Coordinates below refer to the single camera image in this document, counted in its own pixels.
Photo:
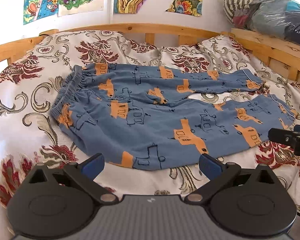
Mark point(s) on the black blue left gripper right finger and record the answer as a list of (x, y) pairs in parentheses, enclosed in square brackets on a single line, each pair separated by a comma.
[(243, 202)]

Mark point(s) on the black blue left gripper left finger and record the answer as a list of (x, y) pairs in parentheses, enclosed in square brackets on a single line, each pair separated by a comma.
[(53, 203)]

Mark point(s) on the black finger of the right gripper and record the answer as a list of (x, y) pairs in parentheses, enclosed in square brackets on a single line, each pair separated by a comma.
[(286, 137)]

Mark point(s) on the blue pants with orange print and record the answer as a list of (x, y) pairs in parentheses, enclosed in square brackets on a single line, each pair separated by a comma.
[(144, 117)]

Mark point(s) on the white floral bed sheet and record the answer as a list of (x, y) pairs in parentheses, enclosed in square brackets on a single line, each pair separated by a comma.
[(29, 86)]

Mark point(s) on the plastic bag of clothes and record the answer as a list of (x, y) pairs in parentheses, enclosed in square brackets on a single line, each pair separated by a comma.
[(279, 18)]

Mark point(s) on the left cartoon poster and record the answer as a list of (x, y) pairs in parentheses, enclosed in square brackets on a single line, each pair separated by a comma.
[(37, 9)]

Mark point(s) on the wooden bed frame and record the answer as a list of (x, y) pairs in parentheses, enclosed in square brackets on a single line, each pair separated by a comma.
[(270, 50)]

